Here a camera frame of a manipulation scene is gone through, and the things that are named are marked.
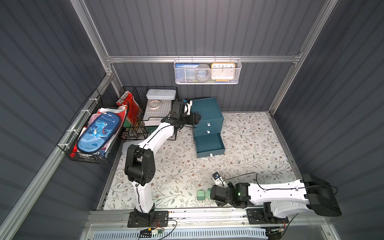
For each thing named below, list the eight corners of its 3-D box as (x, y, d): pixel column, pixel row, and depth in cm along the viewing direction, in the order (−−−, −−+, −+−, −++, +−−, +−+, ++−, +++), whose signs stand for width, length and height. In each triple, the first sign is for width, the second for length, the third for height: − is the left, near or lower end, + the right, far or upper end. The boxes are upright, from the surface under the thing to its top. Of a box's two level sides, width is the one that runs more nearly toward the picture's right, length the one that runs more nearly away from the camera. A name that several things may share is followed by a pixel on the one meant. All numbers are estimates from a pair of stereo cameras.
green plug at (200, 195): (197, 200, 81) (197, 199, 79) (197, 191, 84) (197, 190, 82) (204, 200, 81) (205, 199, 79) (204, 191, 84) (204, 190, 82)
